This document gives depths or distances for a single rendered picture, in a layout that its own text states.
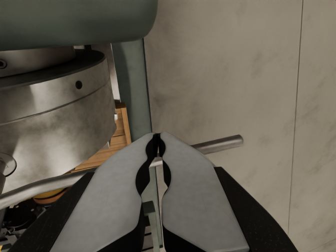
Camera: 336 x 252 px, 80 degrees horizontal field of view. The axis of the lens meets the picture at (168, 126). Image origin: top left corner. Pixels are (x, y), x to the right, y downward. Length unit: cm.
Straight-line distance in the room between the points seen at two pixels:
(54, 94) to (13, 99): 4
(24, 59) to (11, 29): 8
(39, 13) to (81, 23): 3
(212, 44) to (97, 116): 139
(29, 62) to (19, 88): 6
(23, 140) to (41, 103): 5
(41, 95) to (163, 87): 134
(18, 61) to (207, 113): 159
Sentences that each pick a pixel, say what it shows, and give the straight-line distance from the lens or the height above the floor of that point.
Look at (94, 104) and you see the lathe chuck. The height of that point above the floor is 116.
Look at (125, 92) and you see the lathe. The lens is 96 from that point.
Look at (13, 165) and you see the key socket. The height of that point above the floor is 123.
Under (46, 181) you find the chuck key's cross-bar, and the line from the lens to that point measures 21.
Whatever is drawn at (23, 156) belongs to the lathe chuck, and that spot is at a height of 123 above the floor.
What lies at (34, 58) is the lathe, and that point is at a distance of 31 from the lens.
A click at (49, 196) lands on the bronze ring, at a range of 47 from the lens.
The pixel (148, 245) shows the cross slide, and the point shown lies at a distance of 92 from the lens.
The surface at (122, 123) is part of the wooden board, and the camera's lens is 63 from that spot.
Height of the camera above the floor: 145
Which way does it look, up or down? 58 degrees down
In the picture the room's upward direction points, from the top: 151 degrees clockwise
